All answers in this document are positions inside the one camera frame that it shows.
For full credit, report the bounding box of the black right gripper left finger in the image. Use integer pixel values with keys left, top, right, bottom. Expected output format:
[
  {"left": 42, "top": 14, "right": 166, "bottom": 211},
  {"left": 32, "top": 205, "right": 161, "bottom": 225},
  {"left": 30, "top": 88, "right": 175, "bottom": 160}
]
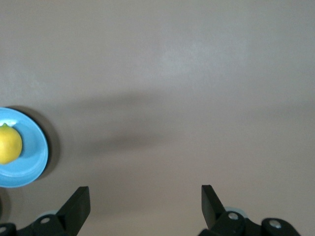
[{"left": 0, "top": 186, "right": 91, "bottom": 236}]

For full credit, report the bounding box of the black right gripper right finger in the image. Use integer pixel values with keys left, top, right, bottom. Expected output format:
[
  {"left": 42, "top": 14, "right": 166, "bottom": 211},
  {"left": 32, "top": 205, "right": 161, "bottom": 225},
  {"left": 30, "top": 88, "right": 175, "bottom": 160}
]
[{"left": 198, "top": 184, "right": 302, "bottom": 236}]

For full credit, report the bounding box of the yellow lemon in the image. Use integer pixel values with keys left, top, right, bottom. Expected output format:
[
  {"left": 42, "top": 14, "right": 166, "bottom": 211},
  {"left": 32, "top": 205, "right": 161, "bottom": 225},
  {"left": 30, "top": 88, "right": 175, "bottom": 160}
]
[{"left": 0, "top": 123, "right": 23, "bottom": 165}]

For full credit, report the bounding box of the blue plate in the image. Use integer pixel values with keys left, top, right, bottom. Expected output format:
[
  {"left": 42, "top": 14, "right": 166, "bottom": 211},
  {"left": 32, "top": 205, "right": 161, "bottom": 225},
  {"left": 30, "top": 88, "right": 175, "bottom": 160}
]
[{"left": 0, "top": 107, "right": 49, "bottom": 189}]

